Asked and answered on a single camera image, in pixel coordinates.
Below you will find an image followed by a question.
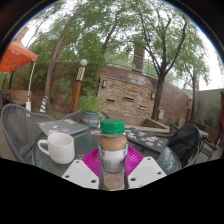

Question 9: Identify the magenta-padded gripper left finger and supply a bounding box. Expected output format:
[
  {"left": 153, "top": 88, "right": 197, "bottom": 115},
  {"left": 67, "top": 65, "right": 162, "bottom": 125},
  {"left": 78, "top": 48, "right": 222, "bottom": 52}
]
[{"left": 61, "top": 146, "right": 101, "bottom": 190}]

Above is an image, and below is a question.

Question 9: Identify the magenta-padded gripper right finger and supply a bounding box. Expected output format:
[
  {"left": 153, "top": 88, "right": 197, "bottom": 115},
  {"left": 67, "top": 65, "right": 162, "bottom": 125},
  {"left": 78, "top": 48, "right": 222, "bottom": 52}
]
[{"left": 125, "top": 145, "right": 168, "bottom": 190}]

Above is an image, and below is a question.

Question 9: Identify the green-capped coffee drink bottle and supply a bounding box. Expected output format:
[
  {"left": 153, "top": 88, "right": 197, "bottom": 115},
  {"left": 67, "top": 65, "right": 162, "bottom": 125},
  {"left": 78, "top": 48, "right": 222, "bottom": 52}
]
[{"left": 97, "top": 118, "right": 129, "bottom": 192}]

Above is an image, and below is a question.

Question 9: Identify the white ceramic mug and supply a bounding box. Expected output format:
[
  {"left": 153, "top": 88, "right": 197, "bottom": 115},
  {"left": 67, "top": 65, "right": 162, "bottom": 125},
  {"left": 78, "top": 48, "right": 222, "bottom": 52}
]
[{"left": 37, "top": 132, "right": 76, "bottom": 165}]

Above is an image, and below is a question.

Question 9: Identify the black laptop with stickers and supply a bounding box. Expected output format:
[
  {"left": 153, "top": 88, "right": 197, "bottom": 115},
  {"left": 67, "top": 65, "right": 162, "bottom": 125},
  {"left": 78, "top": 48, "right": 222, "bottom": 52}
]
[{"left": 124, "top": 127, "right": 170, "bottom": 154}]

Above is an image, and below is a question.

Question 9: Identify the grey laptop with stickers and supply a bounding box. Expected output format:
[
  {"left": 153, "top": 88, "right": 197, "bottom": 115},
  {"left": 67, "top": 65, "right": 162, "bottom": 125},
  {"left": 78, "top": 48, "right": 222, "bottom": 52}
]
[{"left": 36, "top": 118, "right": 90, "bottom": 136}]

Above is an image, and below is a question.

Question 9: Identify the green plant in blue pot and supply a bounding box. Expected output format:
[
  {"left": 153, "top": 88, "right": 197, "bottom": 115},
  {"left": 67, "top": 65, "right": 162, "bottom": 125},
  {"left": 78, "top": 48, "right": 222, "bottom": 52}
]
[{"left": 78, "top": 88, "right": 104, "bottom": 128}]

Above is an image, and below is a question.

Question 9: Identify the dark metal patio chair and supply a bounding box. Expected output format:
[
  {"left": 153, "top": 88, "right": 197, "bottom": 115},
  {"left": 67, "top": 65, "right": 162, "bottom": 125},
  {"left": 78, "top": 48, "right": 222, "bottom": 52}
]
[{"left": 199, "top": 128, "right": 223, "bottom": 161}]

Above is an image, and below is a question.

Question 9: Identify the grey mesh patio chair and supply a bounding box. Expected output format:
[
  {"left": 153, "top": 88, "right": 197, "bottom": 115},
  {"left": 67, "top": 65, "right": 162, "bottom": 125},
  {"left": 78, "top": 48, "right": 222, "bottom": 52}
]
[{"left": 0, "top": 103, "right": 54, "bottom": 164}]

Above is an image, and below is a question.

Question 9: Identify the blue-yellow striped closed umbrella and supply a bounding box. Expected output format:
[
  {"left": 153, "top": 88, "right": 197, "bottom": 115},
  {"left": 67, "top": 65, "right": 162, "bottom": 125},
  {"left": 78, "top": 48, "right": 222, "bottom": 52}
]
[{"left": 39, "top": 95, "right": 49, "bottom": 114}]

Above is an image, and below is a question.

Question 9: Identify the orange patio umbrella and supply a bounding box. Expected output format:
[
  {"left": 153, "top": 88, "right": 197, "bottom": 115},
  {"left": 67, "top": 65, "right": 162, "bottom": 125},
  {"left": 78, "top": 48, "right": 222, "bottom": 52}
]
[{"left": 0, "top": 38, "right": 39, "bottom": 113}]

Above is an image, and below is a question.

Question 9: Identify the globe-topped wooden lamp post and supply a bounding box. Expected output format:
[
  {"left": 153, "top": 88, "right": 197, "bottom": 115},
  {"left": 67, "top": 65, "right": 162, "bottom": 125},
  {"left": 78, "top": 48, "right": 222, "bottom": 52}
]
[{"left": 69, "top": 58, "right": 89, "bottom": 113}]

